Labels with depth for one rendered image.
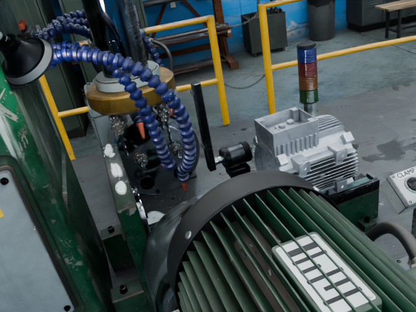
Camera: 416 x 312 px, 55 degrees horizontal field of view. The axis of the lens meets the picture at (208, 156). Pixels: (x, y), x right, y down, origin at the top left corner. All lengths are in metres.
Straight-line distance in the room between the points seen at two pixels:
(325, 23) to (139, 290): 5.33
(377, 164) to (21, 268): 1.12
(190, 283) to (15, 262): 0.47
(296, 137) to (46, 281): 0.61
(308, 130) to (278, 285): 0.70
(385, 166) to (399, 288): 1.17
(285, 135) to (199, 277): 0.65
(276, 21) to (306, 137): 4.68
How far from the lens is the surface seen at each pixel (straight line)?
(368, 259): 0.31
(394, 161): 1.48
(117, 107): 0.76
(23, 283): 0.81
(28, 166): 0.69
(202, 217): 0.35
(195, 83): 1.00
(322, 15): 5.92
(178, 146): 1.11
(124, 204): 0.78
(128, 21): 0.77
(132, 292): 0.93
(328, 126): 1.03
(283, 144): 0.95
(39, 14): 3.94
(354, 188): 1.11
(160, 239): 0.69
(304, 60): 1.31
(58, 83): 4.05
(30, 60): 0.53
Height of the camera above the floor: 1.56
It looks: 29 degrees down
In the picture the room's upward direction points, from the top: 11 degrees counter-clockwise
